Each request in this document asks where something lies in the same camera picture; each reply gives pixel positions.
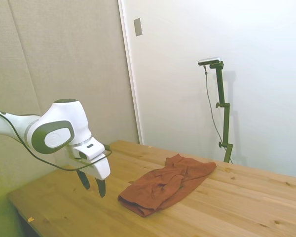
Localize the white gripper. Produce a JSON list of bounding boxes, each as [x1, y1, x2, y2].
[[64, 147, 112, 198]]

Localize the rust red shorts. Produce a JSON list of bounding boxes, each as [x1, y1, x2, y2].
[[117, 154, 218, 218]]

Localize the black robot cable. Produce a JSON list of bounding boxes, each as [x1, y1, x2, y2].
[[0, 108, 113, 172]]

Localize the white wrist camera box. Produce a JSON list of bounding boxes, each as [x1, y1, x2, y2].
[[72, 137, 107, 164]]

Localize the white door frame trim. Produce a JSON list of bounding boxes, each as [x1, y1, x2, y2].
[[117, 0, 144, 146]]

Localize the dark green camera stand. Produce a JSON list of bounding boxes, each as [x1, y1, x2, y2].
[[209, 61, 234, 164]]

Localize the grey wall switch plate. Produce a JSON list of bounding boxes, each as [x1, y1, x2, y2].
[[133, 17, 143, 37]]

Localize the grey exterior camera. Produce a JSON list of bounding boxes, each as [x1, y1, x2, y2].
[[197, 57, 223, 66]]

